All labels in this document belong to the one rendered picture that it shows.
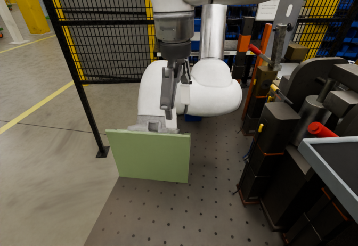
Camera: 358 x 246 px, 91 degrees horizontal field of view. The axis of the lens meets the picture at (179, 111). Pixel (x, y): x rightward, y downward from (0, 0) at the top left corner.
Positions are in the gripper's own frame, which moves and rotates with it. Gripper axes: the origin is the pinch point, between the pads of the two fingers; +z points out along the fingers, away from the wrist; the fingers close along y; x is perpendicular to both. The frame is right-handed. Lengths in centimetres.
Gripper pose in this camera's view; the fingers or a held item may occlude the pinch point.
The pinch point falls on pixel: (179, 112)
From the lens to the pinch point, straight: 52.9
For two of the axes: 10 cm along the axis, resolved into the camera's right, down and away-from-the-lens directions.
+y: -3.1, 5.1, -8.0
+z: 0.4, 8.5, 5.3
